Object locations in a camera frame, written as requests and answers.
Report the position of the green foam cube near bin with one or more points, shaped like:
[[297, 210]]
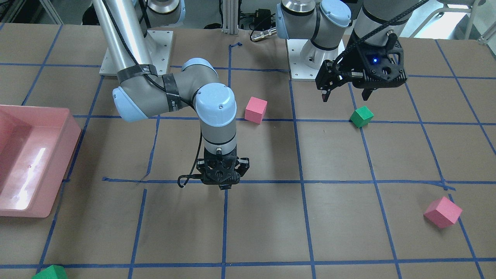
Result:
[[52, 272]]

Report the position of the aluminium frame post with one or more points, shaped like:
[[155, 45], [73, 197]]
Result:
[[230, 13]]

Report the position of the pink foam cube centre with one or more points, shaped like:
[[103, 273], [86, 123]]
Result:
[[255, 110]]

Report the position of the pink foam cube far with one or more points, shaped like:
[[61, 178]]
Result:
[[443, 212]]

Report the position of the green foam cube far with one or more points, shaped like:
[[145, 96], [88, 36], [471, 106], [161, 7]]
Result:
[[361, 116]]

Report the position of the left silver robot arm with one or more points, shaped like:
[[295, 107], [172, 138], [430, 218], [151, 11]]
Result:
[[324, 22]]

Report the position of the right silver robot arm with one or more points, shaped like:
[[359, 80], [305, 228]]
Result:
[[143, 92]]

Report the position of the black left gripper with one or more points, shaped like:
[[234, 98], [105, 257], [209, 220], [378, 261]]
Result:
[[352, 60]]

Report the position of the pink foam cube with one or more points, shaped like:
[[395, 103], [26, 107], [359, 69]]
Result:
[[443, 212], [255, 110]]

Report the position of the pink plastic bin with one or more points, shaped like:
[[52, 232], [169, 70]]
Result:
[[36, 147]]

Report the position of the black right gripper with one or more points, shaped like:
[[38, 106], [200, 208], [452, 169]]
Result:
[[244, 162]]

